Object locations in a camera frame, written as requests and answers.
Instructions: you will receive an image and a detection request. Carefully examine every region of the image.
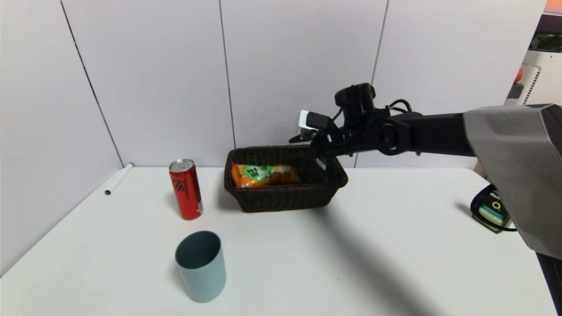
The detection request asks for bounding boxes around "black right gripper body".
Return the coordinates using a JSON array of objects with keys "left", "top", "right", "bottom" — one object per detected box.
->
[{"left": 309, "top": 133, "right": 342, "bottom": 172}]

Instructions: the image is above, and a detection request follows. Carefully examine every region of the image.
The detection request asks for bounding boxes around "orange snack bag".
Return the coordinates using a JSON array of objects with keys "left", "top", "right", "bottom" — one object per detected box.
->
[{"left": 231, "top": 163, "right": 299, "bottom": 189}]

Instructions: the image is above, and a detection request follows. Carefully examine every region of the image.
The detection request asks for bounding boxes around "dark brown wicker basket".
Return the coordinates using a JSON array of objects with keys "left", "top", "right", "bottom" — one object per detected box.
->
[{"left": 224, "top": 145, "right": 348, "bottom": 213}]

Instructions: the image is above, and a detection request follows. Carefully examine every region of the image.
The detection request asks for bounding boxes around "red soda can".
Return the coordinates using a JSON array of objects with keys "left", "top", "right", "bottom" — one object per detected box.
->
[{"left": 169, "top": 159, "right": 203, "bottom": 221}]

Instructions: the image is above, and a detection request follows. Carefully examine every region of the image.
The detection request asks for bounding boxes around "grey-blue plastic cup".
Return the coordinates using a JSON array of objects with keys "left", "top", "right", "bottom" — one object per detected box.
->
[{"left": 175, "top": 231, "right": 227, "bottom": 303}]

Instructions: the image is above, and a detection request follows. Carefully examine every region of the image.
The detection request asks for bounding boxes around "dark bottle with green label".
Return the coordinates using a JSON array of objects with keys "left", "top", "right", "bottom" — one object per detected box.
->
[{"left": 470, "top": 184, "right": 512, "bottom": 234}]

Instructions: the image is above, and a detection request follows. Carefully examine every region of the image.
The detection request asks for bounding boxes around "white marker pen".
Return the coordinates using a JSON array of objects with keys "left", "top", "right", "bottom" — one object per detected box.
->
[{"left": 104, "top": 164, "right": 133, "bottom": 195}]

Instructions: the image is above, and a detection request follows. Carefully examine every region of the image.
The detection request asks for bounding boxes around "white pegboard panel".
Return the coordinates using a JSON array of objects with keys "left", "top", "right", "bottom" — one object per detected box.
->
[{"left": 505, "top": 50, "right": 562, "bottom": 106}]

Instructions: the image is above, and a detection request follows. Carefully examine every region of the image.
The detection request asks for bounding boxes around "dark monitor screen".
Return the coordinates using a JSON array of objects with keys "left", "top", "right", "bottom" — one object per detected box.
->
[{"left": 528, "top": 15, "right": 562, "bottom": 53}]

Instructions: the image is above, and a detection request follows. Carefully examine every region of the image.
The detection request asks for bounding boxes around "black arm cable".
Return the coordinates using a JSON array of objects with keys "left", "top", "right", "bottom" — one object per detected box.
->
[{"left": 385, "top": 99, "right": 413, "bottom": 115}]

